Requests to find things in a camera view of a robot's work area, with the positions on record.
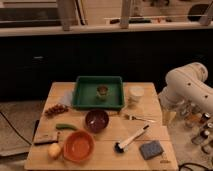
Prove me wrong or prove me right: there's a purple bowl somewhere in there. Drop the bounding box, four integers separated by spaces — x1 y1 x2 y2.
85 109 109 133

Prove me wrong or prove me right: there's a blue sponge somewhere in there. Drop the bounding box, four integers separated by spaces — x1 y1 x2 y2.
139 140 164 160

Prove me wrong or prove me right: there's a black cable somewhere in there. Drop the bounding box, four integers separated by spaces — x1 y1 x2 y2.
178 162 213 171

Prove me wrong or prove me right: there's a green chili pepper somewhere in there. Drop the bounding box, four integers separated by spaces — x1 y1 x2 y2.
55 124 77 131

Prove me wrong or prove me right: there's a small green cup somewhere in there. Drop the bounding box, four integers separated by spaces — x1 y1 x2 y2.
97 85 108 101

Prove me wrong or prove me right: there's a clear plastic bag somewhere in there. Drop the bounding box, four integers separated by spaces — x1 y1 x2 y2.
59 90 73 107

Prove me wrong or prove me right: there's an orange bowl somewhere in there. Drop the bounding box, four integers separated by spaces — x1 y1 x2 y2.
63 130 94 163

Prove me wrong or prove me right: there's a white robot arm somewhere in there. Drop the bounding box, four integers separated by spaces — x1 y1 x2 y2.
159 62 213 114

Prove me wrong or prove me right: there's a white plastic container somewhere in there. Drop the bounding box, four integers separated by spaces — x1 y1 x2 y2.
129 86 144 105

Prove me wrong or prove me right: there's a bunch of brown grapes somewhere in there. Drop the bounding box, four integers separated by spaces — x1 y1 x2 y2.
44 104 68 117

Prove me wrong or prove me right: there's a green plastic tray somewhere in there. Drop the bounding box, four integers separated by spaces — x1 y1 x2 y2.
72 76 125 110

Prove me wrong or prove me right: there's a silver fork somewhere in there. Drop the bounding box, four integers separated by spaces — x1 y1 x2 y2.
124 114 156 123

